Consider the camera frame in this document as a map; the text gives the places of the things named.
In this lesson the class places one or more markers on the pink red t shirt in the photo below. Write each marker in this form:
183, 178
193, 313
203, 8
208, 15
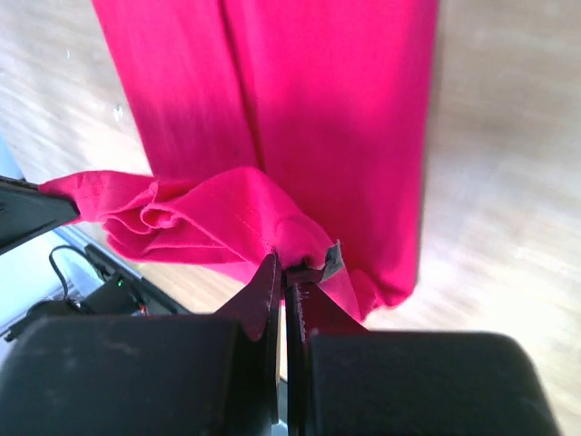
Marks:
271, 127

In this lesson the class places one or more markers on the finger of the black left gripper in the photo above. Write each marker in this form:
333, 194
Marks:
27, 213

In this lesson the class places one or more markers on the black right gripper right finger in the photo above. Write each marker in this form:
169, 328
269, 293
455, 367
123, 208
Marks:
344, 379

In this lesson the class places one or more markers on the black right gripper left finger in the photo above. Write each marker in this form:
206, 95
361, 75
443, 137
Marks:
187, 374

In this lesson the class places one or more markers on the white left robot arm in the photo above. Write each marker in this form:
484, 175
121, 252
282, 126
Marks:
40, 310

